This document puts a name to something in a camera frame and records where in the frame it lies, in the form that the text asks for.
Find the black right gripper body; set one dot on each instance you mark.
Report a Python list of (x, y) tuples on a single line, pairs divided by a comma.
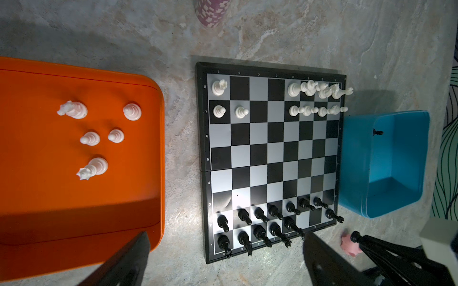
[(403, 266)]

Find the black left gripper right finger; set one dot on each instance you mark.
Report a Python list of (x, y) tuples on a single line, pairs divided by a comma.
[(327, 268)]

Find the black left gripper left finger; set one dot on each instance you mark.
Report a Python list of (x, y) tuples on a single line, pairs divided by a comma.
[(126, 267)]

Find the white rook chess piece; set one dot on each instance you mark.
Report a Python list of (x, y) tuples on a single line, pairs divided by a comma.
[(337, 93)]

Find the small pink pig toy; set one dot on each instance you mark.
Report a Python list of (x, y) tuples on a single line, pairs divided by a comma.
[(349, 247)]

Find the blue plastic tray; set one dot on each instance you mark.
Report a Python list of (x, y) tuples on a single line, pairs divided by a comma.
[(381, 174)]

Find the orange plastic tray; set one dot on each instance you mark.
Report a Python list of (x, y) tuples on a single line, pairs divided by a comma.
[(51, 220)]

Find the white pawn in tray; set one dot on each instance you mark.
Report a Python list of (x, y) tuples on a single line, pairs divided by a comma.
[(90, 138), (116, 136)]

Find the black pawn in blue tray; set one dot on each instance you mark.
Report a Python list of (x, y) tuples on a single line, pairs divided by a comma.
[(375, 132)]

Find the black and silver chessboard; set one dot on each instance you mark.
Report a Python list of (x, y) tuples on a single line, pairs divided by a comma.
[(273, 175)]

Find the white pawn right edge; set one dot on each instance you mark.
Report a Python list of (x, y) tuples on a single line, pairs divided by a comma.
[(337, 110)]

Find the white pawn far corner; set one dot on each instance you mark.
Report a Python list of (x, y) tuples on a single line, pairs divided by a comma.
[(219, 111)]

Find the white rook far corner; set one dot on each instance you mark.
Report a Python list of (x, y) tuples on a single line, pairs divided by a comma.
[(218, 87)]

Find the pink checkered small cup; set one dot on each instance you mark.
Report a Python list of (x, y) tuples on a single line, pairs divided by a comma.
[(211, 12)]

